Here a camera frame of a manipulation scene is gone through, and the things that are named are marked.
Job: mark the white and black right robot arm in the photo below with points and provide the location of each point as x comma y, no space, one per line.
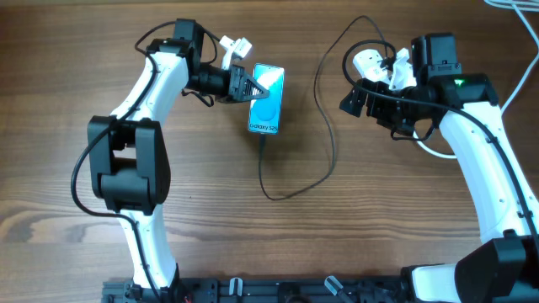
426,82

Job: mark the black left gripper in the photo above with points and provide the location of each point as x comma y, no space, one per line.
234,90

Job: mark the blue Galaxy S25 smartphone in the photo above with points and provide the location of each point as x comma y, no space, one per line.
264,114

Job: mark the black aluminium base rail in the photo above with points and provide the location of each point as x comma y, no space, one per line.
237,290

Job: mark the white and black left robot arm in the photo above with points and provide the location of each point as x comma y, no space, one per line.
124,171

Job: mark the white power strip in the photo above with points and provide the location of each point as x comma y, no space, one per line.
368,63

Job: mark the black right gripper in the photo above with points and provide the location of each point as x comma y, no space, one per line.
376,110

